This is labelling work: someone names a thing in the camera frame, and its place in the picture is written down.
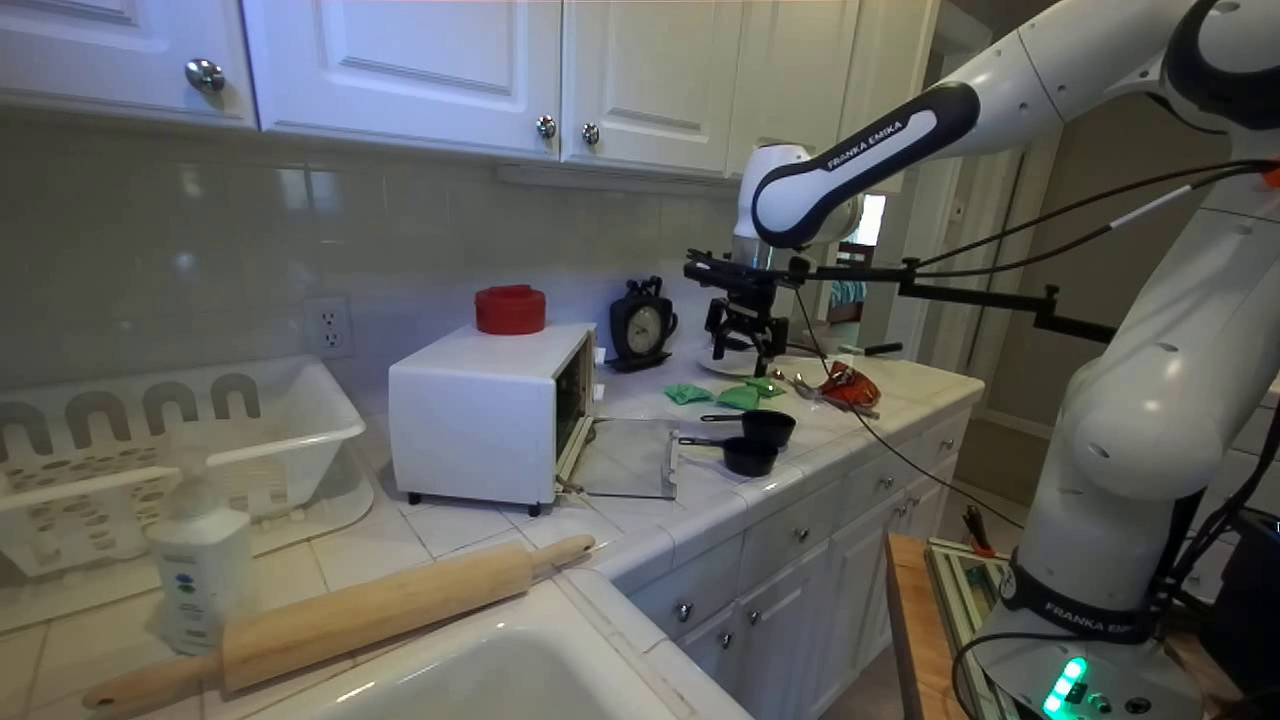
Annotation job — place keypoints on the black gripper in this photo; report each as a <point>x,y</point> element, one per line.
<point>745,310</point>

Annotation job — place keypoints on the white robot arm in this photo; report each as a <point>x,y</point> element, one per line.
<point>1161,384</point>

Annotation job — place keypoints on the glass oven door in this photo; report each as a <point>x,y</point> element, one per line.
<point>626,461</point>

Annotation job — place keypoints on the white toaster oven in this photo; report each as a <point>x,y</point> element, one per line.
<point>464,413</point>

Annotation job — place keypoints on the green cloth piece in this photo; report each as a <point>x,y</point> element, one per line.
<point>684,392</point>
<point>745,397</point>

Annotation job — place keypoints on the black round clock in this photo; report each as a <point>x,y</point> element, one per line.
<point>642,329</point>

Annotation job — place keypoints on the blue bottle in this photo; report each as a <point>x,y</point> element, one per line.
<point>844,304</point>

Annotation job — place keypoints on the red orange tool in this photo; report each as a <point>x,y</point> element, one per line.
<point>850,391</point>

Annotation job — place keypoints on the silver cabinet knob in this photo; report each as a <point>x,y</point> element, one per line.
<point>684,615</point>
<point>726,640</point>
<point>802,535</point>
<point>205,78</point>
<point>946,438</point>
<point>754,616</point>
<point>883,487</point>
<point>547,129</point>
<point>589,135</point>

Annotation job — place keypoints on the red round container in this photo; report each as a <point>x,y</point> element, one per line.
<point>508,310</point>

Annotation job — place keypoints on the white lower cabinet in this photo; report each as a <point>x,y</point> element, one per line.
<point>802,603</point>

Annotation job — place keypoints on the white upper cabinet door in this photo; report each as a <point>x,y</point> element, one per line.
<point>655,75</point>
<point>403,65</point>
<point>802,55</point>
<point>104,55</point>

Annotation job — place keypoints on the wooden table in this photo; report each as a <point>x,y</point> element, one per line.
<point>913,624</point>

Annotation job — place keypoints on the white sink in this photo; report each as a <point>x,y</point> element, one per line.
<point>523,686</point>

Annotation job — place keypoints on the white plastic dish rack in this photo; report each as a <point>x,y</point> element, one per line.
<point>287,425</point>

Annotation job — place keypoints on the wooden rolling pin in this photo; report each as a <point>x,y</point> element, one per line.
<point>360,615</point>

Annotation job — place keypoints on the clear plastic bottle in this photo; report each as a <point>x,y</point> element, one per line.
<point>203,582</point>

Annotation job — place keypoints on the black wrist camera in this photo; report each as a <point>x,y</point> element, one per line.
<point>726,270</point>

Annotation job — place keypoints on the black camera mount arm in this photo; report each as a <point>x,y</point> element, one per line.
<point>961,291</point>

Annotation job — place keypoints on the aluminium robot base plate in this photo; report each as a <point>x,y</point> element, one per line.
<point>961,603</point>

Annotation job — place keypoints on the white wall outlet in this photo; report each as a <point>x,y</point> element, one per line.
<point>333,327</point>

